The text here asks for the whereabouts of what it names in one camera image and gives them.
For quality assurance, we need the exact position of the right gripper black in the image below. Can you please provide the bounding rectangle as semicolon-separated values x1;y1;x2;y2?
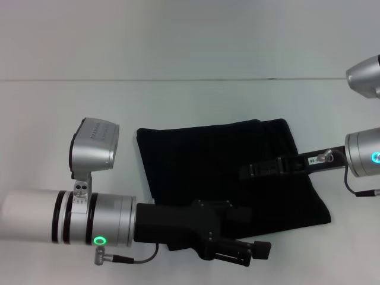
238;144;347;181

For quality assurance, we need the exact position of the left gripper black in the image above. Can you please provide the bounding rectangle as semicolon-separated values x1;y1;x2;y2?
132;199;273;267

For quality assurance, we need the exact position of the black shirt with white print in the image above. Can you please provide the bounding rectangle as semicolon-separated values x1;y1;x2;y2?
136;118;333;252

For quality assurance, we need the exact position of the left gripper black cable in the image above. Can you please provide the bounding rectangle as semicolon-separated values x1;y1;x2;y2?
94;243;160;266

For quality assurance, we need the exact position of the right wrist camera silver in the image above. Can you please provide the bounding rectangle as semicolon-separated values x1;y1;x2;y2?
346;54;380;100

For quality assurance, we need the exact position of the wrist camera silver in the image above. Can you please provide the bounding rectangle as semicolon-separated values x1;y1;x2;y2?
68;118;121;179
346;54;380;100

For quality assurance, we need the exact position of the left camera silver mount bracket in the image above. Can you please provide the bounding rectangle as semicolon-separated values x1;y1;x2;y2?
73;176;93;206

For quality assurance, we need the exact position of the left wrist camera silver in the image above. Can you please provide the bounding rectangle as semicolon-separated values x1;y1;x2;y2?
68;118;121;179

